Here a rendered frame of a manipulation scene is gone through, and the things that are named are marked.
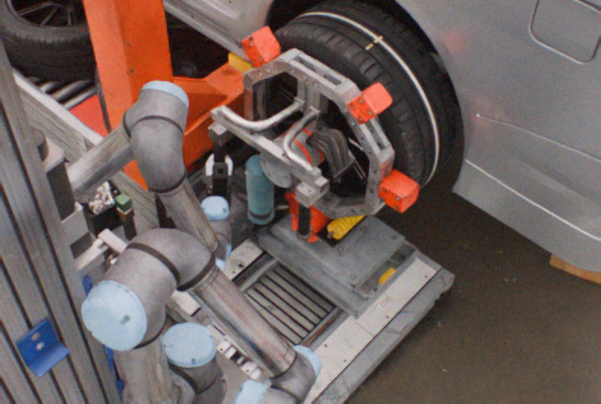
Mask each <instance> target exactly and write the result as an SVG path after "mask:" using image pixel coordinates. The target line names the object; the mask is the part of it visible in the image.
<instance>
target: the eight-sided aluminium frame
mask: <svg viewBox="0 0 601 404"><path fill-rule="evenodd" d="M282 71H286V72H288V73H290V74H291V76H293V77H296V78H297V79H300V80H302V81H303V82H304V83H306V84H307V85H309V86H311V87H312V89H315V90H317V91H320V92H321V94H323V95H325V96H326V97H328V98H329V99H331V100H332V101H334V102H335V103H336V104H337V105H338V107H339V108H340V110H341V113H342V115H344V116H345V118H346V120H347V122H348V125H349V126H350V128H351V130H352V131H353V132H354V134H356V137H357V138H358V140H359V142H360V144H361V145H362V149H363V150H364V152H365V154H366V155H368V157H369V159H370V168H369V177H368V184H366V192H365V194H361V195H353V196H347V198H339V196H337V195H336V194H334V193H332V192H330V191H327V192H326V193H325V194H323V195H322V196H321V198H320V199H318V200H317V201H316V202H315V203H314V204H313V205H312V206H314V207H315V208H317V210H318V211H321V212H322V213H323V214H324V215H325V216H328V217H329V218H332V219H337V218H344V217H353V216H363V215H368V216H369V215H373V214H375V213H376V212H378V211H379V210H380V209H381V208H382V207H383V206H384V205H385V204H386V203H384V202H383V201H381V200H380V199H378V185H379V184H380V182H381V181H382V180H384V179H385V178H386V177H387V176H388V175H389V174H390V172H392V171H393V160H394V159H395V157H394V153H395V152H394V150H393V146H391V143H389V142H388V140H387V138H386V137H385V134H384V132H383V130H382V129H381V128H380V126H378V123H377V121H376V119H375V118H374V117H373V118H372V119H370V120H368V121H366V122H364V123H363V124H362V125H360V123H359V122H358V120H357V119H356V117H354V116H353V115H352V114H351V113H350V111H349V109H348V108H347V104H348V103H349V102H350V101H352V99H353V98H354V97H357V96H358V95H359V94H361V91H360V90H359V89H358V87H357V85H356V84H354V83H352V82H351V81H350V80H349V79H346V78H344V77H342V76H340V74H338V73H337V72H335V71H333V70H330V69H328V68H327V67H325V66H323V65H322V64H320V62H317V61H316V60H314V59H313V58H312V57H310V56H308V55H306V54H304V53H303V51H300V50H298V49H297V48H293V49H289V50H287V51H286V53H284V54H280V55H278V56H277V57H275V58H274V59H272V60H271V61H269V62H268V64H266V65H264V66H262V67H259V68H256V69H255V68H254V67H253V68H252V69H250V70H248V71H247V72H244V73H243V74H242V82H243V104H244V119H248V120H251V121H262V120H265V119H266V79H268V78H270V77H273V76H275V74H278V73H280V72H282ZM255 132H257V133H260V134H261V135H262V137H265V139H267V140H268V141H270V142H273V141H274V140H275V139H276V138H277V137H276V134H275V133H274V131H273V129H272V128H268V129H266V130H263V131H255ZM298 181H299V182H298ZM298 181H294V182H293V183H292V184H290V186H289V187H287V188H288V189H290V190H291V191H292V192H293V193H295V192H296V188H297V187H298V186H299V184H300V183H302V180H298Z"/></svg>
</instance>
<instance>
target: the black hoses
mask: <svg viewBox="0 0 601 404"><path fill-rule="evenodd" d="M322 119H323V120H325V121H326V122H328V123H329V125H331V124H332V123H333V121H334V118H332V117H329V116H327V115H326V114H322ZM327 143H328V145H329V146H330V147H329V146H328V145H327ZM305 144H306V145H309V146H310V147H312V148H313V147H315V148H316V149H318V150H320V151H321V152H322V154H323V155H324V157H325V159H326V162H327V165H328V167H329V169H330V171H328V174H327V178H328V179H331V180H333V181H334V182H335V181H337V180H338V179H339V178H341V177H342V176H343V175H344V174H345V173H346V172H347V171H348V170H349V169H350V168H351V167H352V166H354V165H356V159H354V158H352V157H350V156H349V155H348V147H347V140H346V136H345V135H344V133H343V132H340V131H338V130H335V129H328V130H324V131H322V130H321V129H317V130H316V131H314V132H313V133H312V134H310V135H309V137H308V138H306V139H305ZM330 149H331V150H330Z"/></svg>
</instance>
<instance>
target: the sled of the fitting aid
mask: <svg viewBox="0 0 601 404"><path fill-rule="evenodd" d="M289 212H290V208H287V209H284V211H281V212H280V213H279V214H278V215H277V216H275V217H274V218H273V219H272V220H271V221H270V222H269V223H267V224H266V225H265V226H264V227H262V228H261V229H260V230H259V231H257V232H256V244H259V245H260V247H261V248H263V249H264V250H265V251H266V252H268V253H269V254H270V255H273V256H274V257H276V259H277V260H278V261H280V262H281V263H282V264H285V265H286V266H287V267H288V268H289V269H290V270H291V271H292V272H293V273H295V274H297V275H298V276H299V277H301V278H302V279H303V280H305V281H306V282H308V284H310V285H311V286H312V287H314V288H315V289H316V290H318V291H320V292H321V293H323V294H324V296H325V297H327V298H328V299H329V300H331V301H333V302H334V303H336V304H337V305H338V306H340V308H341V309H342V310H345V311H346V312H347V313H349V314H350V315H351V316H352V317H353V318H355V319H357V320H358V318H359V317H360V316H361V315H362V314H363V313H364V312H365V311H366V310H368V309H369V308H370V306H371V305H372V304H373V303H374V302H375V301H376V300H377V299H378V297H380V296H381V294H382V293H383V292H384V291H385V290H386V289H387V288H388V287H389V286H390V285H392V284H393V282H394V281H395V280H396V279H397V278H398V277H399V276H400V275H401V274H402V273H403V272H405V271H406V269H407V268H408V267H409V266H410V265H411V264H412V263H413V262H414V261H415V260H417V255H418V251H419V249H418V248H417V247H414V245H413V244H411V243H410V242H409V241H407V240H405V242H403V244H402V245H401V247H400V248H399V249H398V250H397V251H396V252H395V253H394V254H393V255H392V256H390V257H389V259H388V260H387V261H386V262H385V263H384V264H383V265H382V266H381V267H380V268H378V269H377V271H376V272H375V273H374V274H373V275H372V276H371V277H370V278H369V279H366V280H365V281H364V282H363V284H362V285H361V286H360V287H359V288H358V289H357V290H356V291H354V292H351V291H350V290H348V289H347V288H346V287H344V286H342V285H340V284H339V282H338V281H336V280H335V279H334V278H332V277H330V276H329V275H327V274H326V273H325V272H323V270H322V269H320V268H318V266H316V265H315V264H314V263H312V262H311V261H309V260H308V259H306V257H304V256H303V255H301V254H300V253H299V252H297V251H296V250H294V249H292V248H291V247H290V245H288V244H287V243H286V242H284V241H282V240H280V239H279V238H278V237H276V236H275V235H274V233H272V226H273V225H275V224H276V223H277V221H278V220H280V219H281V218H282V217H284V216H285V215H286V214H288V213H289Z"/></svg>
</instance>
